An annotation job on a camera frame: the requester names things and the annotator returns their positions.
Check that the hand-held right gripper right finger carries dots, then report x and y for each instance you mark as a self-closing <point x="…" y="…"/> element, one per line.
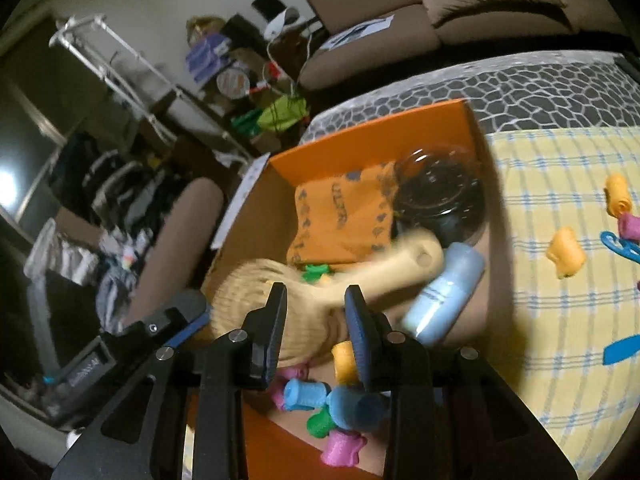
<point x="360" y="355"/>

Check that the pile of clothes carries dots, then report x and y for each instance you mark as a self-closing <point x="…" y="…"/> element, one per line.
<point x="115" y="185"/>

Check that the round tin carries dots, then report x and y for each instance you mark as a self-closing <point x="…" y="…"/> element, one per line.
<point x="232" y="82"/>

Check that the green hair roller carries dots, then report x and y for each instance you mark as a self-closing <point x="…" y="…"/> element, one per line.
<point x="320" y="424"/>
<point x="312" y="274"/>

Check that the clear plastic jar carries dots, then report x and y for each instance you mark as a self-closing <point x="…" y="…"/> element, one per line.
<point x="440" y="195"/>

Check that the pink hair roller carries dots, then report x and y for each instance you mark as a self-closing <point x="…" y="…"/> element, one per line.
<point x="631" y="227"/>
<point x="342" y="452"/>
<point x="295" y="374"/>

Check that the orange hair roller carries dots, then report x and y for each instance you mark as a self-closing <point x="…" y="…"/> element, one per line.
<point x="565" y="252"/>
<point x="344" y="362"/>
<point x="617" y="195"/>

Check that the white papers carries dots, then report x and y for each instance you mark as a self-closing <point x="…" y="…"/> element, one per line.
<point x="360" y="30"/>

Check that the brown sofa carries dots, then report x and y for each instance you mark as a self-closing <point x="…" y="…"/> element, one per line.
<point x="380" y="35"/>

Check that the stack of purple boxes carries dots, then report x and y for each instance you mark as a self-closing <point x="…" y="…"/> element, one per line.
<point x="205" y="55"/>

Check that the wooden hairbrush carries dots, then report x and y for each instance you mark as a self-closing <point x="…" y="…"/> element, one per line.
<point x="400" y="260"/>

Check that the blue comb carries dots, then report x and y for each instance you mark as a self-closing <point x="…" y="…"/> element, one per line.
<point x="622" y="350"/>

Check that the orange cardboard box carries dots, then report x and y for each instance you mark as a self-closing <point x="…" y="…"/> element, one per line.
<point x="350" y="145"/>

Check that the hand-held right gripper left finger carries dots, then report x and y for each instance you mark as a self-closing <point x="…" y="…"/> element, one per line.
<point x="272" y="350"/>

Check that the dark green bag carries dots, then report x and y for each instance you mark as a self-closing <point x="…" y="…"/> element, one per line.
<point x="247" y="122"/>

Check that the light blue spray bottle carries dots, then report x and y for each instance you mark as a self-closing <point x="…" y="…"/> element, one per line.
<point x="440" y="295"/>

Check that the black speaker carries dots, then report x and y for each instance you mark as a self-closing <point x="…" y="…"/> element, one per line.
<point x="270" y="2"/>

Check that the blue hair roller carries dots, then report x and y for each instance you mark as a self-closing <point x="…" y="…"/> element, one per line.
<point x="352" y="405"/>
<point x="305" y="392"/>

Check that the orange printed cloth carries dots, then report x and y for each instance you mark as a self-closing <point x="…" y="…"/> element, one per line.
<point x="340" y="215"/>

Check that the black box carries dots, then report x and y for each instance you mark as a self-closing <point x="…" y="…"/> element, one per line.
<point x="240" y="27"/>

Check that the blue hair clip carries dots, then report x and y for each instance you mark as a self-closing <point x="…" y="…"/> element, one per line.
<point x="620" y="245"/>

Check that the grey patterned blanket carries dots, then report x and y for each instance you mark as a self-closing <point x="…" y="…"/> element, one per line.
<point x="525" y="90"/>

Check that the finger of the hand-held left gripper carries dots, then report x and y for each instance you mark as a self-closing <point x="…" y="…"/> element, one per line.
<point x="192" y="327"/>

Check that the lime green bag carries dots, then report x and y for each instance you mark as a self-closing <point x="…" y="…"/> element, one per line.
<point x="282" y="110"/>

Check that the brown wicker basket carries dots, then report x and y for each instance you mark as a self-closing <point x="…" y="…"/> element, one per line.
<point x="205" y="25"/>

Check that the white and blue carton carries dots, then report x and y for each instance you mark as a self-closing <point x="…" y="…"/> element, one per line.
<point x="240" y="195"/>

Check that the white metal rack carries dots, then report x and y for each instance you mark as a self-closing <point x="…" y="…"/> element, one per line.
<point x="125" y="55"/>

